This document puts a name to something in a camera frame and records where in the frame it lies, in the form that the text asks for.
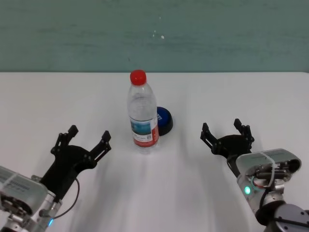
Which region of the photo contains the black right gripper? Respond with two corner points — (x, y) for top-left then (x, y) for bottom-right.
(200, 118), (255, 176)

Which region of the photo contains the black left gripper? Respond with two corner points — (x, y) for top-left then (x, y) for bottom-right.
(40, 125), (112, 203)

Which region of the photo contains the blue push button black base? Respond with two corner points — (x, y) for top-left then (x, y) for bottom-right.
(156, 106), (174, 137)

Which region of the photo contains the clear water bottle red cap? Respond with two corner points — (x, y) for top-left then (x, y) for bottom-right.
(127, 70), (160, 156)

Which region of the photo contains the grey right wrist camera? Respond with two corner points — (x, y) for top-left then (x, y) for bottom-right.
(235, 148), (302, 187)

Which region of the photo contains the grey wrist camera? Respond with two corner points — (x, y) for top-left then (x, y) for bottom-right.
(235, 148), (302, 187)
(0, 165), (49, 216)

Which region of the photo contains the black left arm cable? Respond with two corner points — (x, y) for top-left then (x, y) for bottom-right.
(40, 178), (81, 219)

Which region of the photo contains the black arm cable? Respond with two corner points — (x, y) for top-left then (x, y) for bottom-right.
(258, 188), (275, 212)
(40, 178), (81, 219)

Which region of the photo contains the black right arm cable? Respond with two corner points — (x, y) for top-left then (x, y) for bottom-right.
(258, 188), (275, 212)

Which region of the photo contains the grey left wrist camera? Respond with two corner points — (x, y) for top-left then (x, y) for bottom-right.
(0, 165), (49, 216)

